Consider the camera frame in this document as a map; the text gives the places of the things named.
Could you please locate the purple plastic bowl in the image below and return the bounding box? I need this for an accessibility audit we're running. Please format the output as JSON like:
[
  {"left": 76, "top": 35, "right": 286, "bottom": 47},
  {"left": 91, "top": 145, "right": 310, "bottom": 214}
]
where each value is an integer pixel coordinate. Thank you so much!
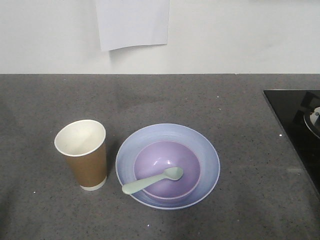
[{"left": 134, "top": 141, "right": 201, "bottom": 200}]

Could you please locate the white plastic spoon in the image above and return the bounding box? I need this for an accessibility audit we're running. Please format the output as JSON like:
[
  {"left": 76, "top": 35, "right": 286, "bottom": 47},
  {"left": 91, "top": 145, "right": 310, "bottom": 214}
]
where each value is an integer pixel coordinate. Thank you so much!
[{"left": 122, "top": 167, "right": 184, "bottom": 195}]

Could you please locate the brown paper cup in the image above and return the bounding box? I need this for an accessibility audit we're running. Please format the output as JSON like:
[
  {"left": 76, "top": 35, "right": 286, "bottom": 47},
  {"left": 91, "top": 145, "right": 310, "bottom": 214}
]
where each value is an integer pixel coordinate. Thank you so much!
[{"left": 54, "top": 119, "right": 107, "bottom": 191}]

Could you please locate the light blue plate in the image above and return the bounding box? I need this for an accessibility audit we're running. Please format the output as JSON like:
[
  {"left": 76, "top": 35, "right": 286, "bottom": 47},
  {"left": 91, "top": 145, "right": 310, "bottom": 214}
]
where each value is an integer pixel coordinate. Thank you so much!
[{"left": 115, "top": 123, "right": 221, "bottom": 210}]

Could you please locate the black gas stove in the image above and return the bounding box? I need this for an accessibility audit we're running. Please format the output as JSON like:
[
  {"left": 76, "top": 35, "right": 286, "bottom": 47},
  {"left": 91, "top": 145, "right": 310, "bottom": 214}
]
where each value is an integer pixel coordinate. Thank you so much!
[{"left": 263, "top": 89, "right": 320, "bottom": 195}]

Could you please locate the white paper on wall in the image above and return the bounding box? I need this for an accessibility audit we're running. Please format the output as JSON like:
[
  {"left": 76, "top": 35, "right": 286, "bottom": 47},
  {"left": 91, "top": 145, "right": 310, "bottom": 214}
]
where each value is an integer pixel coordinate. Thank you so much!
[{"left": 95, "top": 0, "right": 170, "bottom": 51}]

